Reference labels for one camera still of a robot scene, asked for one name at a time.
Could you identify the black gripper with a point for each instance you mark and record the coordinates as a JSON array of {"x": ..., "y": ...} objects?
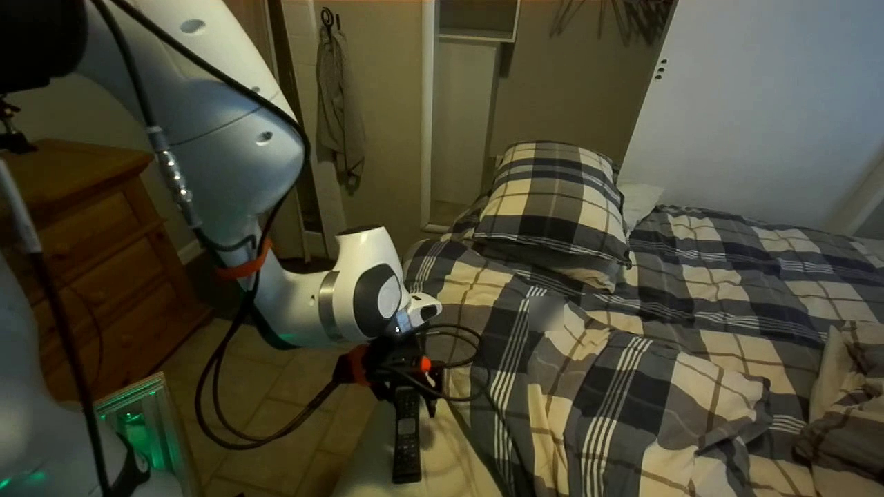
[{"x": 399, "y": 366}]

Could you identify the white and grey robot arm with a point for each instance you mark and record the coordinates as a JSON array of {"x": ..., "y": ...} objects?
[{"x": 228, "y": 145}]

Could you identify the black remote controller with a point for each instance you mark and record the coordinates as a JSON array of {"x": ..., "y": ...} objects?
[{"x": 407, "y": 442}]

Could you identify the plaid blanket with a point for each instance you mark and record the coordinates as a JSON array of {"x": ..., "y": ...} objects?
[{"x": 656, "y": 359}]

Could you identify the plaid pillow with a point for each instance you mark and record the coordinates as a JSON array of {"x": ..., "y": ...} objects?
[{"x": 552, "y": 203}]

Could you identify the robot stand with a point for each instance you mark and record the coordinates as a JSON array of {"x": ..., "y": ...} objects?
[{"x": 148, "y": 421}]

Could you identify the grey cloth on hook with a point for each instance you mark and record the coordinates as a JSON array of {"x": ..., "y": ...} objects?
[{"x": 340, "y": 117}]

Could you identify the white pillow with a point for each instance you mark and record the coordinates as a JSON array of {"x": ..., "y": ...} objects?
[{"x": 639, "y": 201}]

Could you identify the wooden chest of drawers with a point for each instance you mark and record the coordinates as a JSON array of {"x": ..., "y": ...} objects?
[{"x": 90, "y": 255}]

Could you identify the bunch of clothes hangers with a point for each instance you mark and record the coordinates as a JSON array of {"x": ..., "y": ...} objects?
[{"x": 615, "y": 19}]

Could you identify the white wardrobe door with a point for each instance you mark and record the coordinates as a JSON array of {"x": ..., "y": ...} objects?
[{"x": 760, "y": 110}]

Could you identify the wall shelf niche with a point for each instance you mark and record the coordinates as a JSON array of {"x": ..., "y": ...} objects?
[{"x": 478, "y": 17}]

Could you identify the camera on mount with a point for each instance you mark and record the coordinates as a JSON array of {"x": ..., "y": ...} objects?
[{"x": 34, "y": 41}]

